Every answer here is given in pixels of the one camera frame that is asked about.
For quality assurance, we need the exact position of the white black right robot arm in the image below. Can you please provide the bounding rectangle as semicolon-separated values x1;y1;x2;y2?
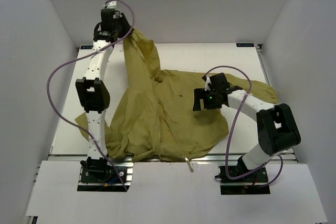
193;73;301;182

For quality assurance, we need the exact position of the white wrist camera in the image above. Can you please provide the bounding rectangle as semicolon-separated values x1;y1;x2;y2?
103;0;118;10
202;76;212;91

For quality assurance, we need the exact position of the blue label sticker corner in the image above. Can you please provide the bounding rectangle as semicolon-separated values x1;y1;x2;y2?
80;45;94;50
236;42;255;47

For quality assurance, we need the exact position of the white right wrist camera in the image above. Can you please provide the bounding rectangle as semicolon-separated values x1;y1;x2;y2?
202;76;212;91

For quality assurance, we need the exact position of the blue label sticker right corner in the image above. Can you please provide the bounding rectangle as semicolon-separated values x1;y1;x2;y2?
236;42;255;47

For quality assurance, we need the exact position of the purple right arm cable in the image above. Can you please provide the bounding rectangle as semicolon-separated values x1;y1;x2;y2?
204;65;284;189

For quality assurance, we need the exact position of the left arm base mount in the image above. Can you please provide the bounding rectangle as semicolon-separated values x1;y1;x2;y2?
77;157;130;193

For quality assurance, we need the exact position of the aluminium table front rail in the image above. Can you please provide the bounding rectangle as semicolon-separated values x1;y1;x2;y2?
48;152;298;163

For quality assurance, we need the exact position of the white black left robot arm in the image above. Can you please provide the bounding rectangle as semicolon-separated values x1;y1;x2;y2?
75;7;131;182

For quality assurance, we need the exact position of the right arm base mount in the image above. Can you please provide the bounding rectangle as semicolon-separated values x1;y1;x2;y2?
214;166;270;195

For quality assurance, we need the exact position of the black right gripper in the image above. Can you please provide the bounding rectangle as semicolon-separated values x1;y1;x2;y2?
193;87;223;111

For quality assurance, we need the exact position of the blue label sticker left corner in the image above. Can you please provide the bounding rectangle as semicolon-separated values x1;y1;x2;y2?
80;45;94;50

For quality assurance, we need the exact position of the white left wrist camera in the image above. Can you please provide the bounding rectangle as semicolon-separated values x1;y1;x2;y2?
103;0;118;10

